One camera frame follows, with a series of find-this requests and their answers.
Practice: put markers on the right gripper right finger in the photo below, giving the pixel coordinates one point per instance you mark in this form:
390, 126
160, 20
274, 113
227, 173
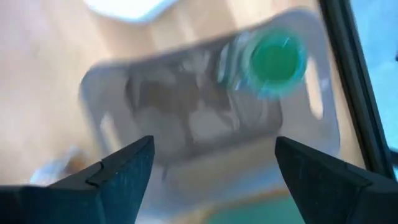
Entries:
335, 199

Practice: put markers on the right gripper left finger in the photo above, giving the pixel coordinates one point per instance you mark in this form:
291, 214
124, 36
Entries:
77, 202

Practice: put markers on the green-cap spice jar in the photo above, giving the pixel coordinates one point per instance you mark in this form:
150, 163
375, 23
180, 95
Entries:
275, 62

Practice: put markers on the teal plastic bin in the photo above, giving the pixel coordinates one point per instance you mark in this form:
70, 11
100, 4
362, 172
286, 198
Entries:
258, 214

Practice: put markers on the smoky grey plastic bin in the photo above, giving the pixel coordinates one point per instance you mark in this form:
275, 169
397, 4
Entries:
124, 93

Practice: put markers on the white plastic bin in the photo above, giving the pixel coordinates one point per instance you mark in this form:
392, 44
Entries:
130, 9

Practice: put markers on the black aluminium rig frame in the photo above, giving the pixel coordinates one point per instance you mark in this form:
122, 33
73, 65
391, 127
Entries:
356, 77

